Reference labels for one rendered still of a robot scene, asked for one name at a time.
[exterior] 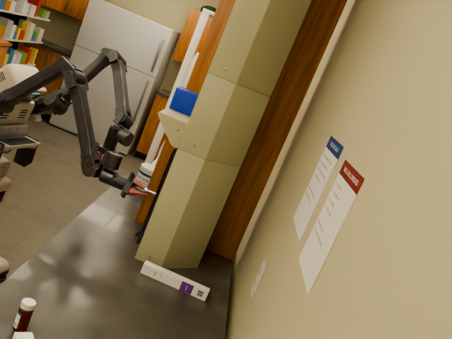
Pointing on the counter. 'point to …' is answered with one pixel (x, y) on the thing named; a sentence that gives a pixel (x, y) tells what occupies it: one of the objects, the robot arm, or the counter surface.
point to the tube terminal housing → (202, 173)
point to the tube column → (257, 42)
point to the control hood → (173, 124)
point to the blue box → (183, 101)
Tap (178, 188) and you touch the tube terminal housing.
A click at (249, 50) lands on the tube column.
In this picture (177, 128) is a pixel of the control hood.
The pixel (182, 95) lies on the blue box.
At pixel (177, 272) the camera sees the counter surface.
